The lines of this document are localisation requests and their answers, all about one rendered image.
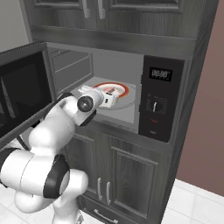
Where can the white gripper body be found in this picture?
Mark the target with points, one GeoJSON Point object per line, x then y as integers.
{"type": "Point", "coordinates": [114, 98]}

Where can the dark grey cupboard door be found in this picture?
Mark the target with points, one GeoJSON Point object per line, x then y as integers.
{"type": "Point", "coordinates": [58, 11]}
{"type": "Point", "coordinates": [137, 180]}
{"type": "Point", "coordinates": [151, 14]}
{"type": "Point", "coordinates": [87, 163]}

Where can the dark grey tall cabinet unit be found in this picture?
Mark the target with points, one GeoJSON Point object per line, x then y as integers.
{"type": "Point", "coordinates": [186, 122]}

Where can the red-rimmed white plate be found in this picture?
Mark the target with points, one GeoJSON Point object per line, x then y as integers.
{"type": "Point", "coordinates": [125, 90]}

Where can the black built-in microwave oven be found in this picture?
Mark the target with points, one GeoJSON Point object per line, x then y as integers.
{"type": "Point", "coordinates": [162, 96]}

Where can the pink raw steak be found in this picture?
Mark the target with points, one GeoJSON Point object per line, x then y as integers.
{"type": "Point", "coordinates": [115, 87]}

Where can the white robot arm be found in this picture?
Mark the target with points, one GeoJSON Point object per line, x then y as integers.
{"type": "Point", "coordinates": [49, 131]}

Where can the dark grey drawer front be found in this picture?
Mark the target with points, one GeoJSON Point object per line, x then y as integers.
{"type": "Point", "coordinates": [116, 214]}

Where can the black microwave door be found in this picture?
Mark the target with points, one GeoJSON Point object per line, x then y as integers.
{"type": "Point", "coordinates": [20, 87]}

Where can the glass microwave turntable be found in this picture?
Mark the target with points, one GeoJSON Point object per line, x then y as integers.
{"type": "Point", "coordinates": [128, 102]}

